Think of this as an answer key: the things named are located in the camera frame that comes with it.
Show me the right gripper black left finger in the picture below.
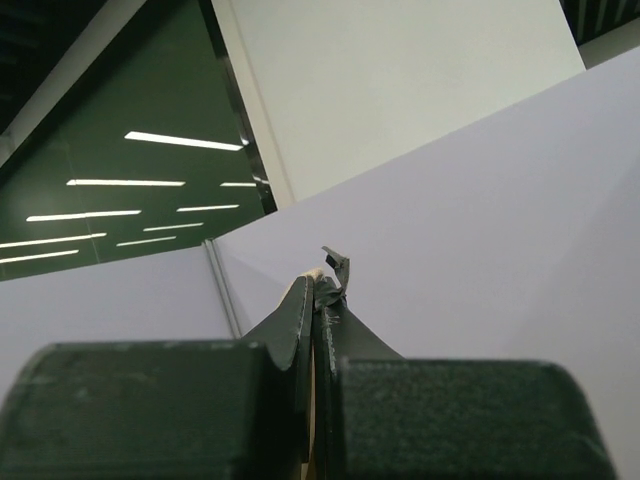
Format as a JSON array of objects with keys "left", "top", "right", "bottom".
[{"left": 1, "top": 275, "right": 315, "bottom": 479}]

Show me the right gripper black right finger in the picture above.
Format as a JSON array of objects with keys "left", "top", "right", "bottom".
[{"left": 313, "top": 250, "right": 617, "bottom": 479}]

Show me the beige t shirt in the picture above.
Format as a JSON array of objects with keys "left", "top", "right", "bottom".
[{"left": 270, "top": 269, "right": 327, "bottom": 479}]

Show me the left aluminium frame post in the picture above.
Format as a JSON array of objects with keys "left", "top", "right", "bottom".
[{"left": 203, "top": 239, "right": 242, "bottom": 339}]

